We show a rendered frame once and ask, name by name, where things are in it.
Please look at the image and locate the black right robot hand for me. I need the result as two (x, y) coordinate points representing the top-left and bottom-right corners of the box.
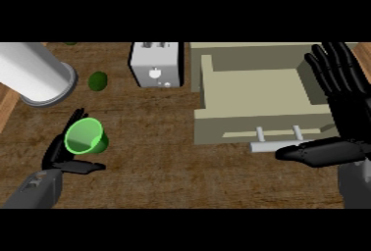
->
(274, 41), (371, 169)

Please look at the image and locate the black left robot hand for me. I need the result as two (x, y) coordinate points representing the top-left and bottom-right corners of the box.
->
(40, 108), (108, 176)

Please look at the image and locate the green cup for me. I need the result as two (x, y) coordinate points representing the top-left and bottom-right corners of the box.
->
(64, 117), (111, 156)

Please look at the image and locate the beige drawer front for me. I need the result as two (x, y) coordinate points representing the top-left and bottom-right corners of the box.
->
(193, 104), (342, 146)

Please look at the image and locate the beige open drawer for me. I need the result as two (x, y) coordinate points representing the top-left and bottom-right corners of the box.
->
(198, 54), (334, 116)

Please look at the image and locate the dark green avocado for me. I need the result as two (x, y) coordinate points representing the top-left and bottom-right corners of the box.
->
(88, 71), (111, 92)

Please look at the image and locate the beige cabinet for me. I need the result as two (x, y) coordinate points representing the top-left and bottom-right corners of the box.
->
(188, 41), (361, 93)

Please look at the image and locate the white toaster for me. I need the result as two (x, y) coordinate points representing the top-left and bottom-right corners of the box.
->
(127, 41), (187, 89)

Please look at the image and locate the white drawer handle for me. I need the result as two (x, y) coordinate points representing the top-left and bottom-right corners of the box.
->
(250, 125), (318, 154)

